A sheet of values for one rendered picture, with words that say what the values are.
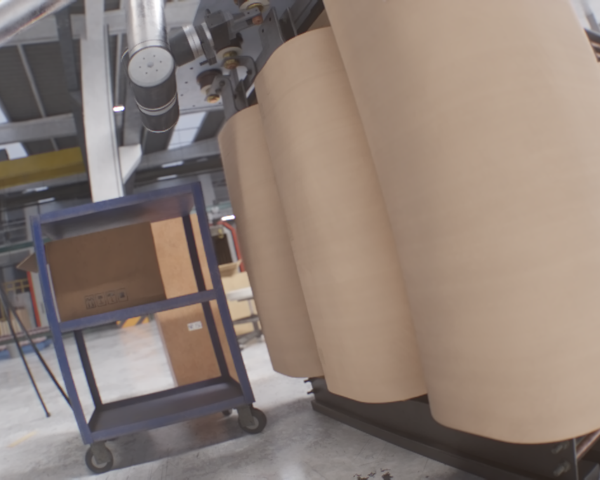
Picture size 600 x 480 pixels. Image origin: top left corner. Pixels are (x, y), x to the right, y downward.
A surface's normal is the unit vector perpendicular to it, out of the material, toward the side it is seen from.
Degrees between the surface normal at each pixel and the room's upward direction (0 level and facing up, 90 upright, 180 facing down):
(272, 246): 90
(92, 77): 90
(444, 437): 90
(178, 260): 90
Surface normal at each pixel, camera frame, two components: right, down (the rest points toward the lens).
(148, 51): 0.18, -0.31
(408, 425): -0.88, 0.18
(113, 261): 0.38, -0.16
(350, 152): -0.18, -0.03
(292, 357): -0.61, 0.09
